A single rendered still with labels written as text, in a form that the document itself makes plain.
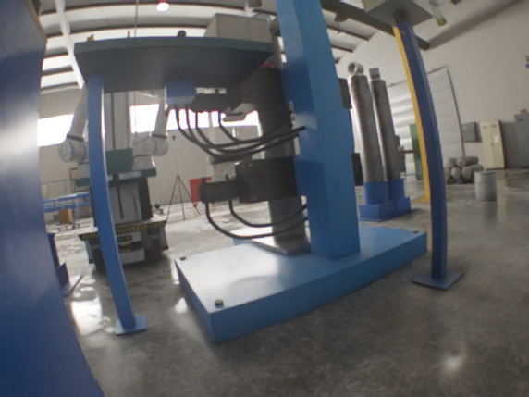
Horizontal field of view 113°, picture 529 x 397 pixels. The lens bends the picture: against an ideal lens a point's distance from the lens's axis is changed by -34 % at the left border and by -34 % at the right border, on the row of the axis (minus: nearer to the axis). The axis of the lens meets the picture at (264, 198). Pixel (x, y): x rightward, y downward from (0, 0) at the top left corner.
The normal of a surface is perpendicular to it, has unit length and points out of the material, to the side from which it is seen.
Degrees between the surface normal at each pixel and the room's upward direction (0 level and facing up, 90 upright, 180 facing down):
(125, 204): 90
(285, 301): 90
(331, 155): 90
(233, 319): 90
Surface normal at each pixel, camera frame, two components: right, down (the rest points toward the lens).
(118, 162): 0.47, -0.01
